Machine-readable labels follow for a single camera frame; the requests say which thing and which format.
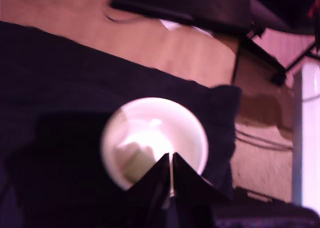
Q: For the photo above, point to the white mug with tree print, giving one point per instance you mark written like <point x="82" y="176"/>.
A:
<point x="155" y="118"/>

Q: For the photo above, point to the dark blue cloth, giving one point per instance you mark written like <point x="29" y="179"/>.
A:
<point x="75" y="75"/>

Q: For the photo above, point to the black metal stand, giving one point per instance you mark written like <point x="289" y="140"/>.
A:
<point x="260" y="53"/>

